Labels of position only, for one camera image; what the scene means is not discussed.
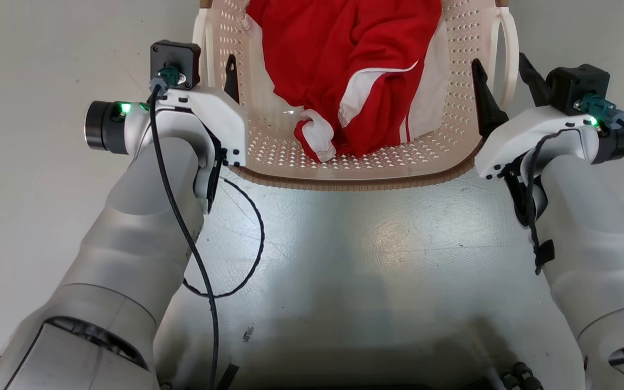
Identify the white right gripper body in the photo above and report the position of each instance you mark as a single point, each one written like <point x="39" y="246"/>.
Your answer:
<point x="523" y="132"/>

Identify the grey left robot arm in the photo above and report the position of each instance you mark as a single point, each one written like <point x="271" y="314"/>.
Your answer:
<point x="128" y="233"/>

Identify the red and white garment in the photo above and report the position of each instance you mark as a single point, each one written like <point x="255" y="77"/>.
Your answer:
<point x="339" y="59"/>

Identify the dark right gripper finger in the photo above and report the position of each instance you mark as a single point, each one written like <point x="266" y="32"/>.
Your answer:
<point x="486" y="103"/>
<point x="535" y="81"/>

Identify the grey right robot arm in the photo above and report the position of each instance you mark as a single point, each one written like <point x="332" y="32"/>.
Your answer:
<point x="593" y="233"/>

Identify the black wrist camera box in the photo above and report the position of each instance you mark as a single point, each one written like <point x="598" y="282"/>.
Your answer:
<point x="174" y="54"/>
<point x="574" y="84"/>

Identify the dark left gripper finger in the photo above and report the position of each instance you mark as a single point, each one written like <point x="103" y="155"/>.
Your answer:
<point x="232" y="78"/>

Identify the beige plastic laundry basket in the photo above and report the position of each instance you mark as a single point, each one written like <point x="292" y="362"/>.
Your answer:
<point x="366" y="168"/>

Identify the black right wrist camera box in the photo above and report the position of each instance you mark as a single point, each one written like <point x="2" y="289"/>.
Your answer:
<point x="574" y="84"/>

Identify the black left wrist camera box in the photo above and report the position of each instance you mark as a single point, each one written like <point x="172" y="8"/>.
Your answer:
<point x="174" y="54"/>

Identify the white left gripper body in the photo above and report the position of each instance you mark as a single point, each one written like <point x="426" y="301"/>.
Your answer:
<point x="220" y="116"/>

